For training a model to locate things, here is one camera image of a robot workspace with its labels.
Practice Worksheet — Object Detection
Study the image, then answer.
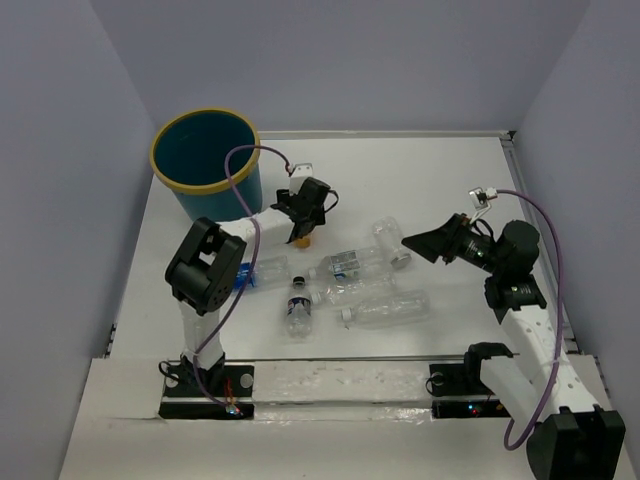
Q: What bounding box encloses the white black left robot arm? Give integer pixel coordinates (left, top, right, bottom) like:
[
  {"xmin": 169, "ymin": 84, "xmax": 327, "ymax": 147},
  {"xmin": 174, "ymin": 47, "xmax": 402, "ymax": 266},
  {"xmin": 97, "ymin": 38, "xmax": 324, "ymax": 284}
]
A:
[{"xmin": 165, "ymin": 177, "xmax": 338, "ymax": 405}]

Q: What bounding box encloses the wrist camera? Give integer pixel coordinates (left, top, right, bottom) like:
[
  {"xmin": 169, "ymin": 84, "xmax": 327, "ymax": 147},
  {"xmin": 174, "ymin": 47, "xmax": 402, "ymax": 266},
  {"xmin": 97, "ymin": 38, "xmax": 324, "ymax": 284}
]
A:
[
  {"xmin": 469, "ymin": 187, "xmax": 498, "ymax": 223},
  {"xmin": 289, "ymin": 163, "xmax": 314, "ymax": 194}
]

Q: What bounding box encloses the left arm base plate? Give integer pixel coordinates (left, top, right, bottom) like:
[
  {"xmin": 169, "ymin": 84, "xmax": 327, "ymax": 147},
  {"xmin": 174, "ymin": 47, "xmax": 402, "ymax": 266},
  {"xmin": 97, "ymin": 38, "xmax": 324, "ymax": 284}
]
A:
[{"xmin": 158, "ymin": 361, "xmax": 255, "ymax": 421}]

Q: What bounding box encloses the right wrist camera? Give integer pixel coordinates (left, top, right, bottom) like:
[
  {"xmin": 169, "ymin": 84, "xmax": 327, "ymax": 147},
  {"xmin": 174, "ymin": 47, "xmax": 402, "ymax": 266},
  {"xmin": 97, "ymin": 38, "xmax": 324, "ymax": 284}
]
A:
[{"xmin": 469, "ymin": 187, "xmax": 498, "ymax": 223}]

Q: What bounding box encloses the clear bottle white cap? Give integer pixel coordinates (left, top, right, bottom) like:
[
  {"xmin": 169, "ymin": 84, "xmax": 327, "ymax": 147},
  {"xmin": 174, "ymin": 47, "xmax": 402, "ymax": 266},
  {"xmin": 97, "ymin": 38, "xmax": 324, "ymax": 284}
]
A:
[{"xmin": 339, "ymin": 290, "xmax": 431, "ymax": 329}]

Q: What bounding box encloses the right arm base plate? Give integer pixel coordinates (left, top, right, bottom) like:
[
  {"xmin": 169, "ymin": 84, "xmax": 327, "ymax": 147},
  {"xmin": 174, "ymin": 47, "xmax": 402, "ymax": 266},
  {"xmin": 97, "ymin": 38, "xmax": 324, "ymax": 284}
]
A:
[{"xmin": 425, "ymin": 363, "xmax": 509, "ymax": 420}]

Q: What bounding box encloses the clear bottle blue label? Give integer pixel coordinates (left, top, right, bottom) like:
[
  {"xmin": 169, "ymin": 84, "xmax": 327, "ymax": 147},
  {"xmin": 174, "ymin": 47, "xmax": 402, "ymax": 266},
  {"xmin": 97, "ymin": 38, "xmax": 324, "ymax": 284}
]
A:
[{"xmin": 233, "ymin": 256, "xmax": 291, "ymax": 291}]

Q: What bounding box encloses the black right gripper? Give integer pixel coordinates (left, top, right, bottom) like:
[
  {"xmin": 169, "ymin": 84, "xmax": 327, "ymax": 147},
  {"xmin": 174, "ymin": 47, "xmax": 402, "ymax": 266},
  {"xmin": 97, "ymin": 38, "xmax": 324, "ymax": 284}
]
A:
[{"xmin": 400, "ymin": 213, "xmax": 505, "ymax": 276}]

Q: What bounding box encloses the clear bottle green white label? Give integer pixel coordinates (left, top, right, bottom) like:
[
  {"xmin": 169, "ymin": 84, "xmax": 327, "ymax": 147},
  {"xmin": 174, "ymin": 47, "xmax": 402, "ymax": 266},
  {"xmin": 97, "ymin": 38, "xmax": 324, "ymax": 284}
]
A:
[{"xmin": 307, "ymin": 246, "xmax": 391, "ymax": 281}]

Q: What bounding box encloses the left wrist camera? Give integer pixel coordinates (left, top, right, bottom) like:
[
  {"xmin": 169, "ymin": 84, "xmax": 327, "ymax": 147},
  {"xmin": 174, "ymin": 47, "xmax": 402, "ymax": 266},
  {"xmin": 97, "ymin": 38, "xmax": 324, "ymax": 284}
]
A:
[{"xmin": 289, "ymin": 163, "xmax": 314, "ymax": 194}]

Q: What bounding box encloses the crushed clear plastic bottle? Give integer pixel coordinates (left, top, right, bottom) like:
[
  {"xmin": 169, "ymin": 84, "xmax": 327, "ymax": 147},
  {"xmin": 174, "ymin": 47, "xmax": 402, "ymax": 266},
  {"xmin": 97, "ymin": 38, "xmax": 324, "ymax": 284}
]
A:
[{"xmin": 311, "ymin": 273, "xmax": 397, "ymax": 307}]

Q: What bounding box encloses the clear wide-mouth plastic jar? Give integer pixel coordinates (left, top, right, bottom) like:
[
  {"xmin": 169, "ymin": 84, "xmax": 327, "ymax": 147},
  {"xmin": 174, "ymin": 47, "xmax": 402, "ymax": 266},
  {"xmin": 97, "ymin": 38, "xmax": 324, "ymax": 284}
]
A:
[{"xmin": 372, "ymin": 216, "xmax": 412, "ymax": 270}]

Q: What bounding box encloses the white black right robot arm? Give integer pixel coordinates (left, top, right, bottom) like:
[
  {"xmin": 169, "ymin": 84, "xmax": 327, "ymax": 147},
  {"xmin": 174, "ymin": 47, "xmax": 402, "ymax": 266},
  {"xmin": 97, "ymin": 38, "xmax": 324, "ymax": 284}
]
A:
[{"xmin": 402, "ymin": 214, "xmax": 626, "ymax": 479}]

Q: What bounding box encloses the small bottle black cap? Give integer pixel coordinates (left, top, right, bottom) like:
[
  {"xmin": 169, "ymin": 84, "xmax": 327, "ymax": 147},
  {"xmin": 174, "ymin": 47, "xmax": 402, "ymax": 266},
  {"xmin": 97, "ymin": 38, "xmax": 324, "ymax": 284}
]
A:
[{"xmin": 285, "ymin": 276, "xmax": 313, "ymax": 339}]

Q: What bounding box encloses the teal bin yellow rim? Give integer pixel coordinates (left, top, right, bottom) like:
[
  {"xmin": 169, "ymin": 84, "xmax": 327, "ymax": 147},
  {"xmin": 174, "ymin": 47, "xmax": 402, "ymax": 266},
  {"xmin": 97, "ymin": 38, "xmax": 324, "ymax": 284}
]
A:
[{"xmin": 149, "ymin": 108, "xmax": 263, "ymax": 222}]

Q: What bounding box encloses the orange juice bottle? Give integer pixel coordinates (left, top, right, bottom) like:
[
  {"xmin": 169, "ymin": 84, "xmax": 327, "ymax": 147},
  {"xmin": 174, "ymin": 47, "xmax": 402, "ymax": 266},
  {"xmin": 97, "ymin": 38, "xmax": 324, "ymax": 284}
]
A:
[{"xmin": 294, "ymin": 234, "xmax": 312, "ymax": 249}]

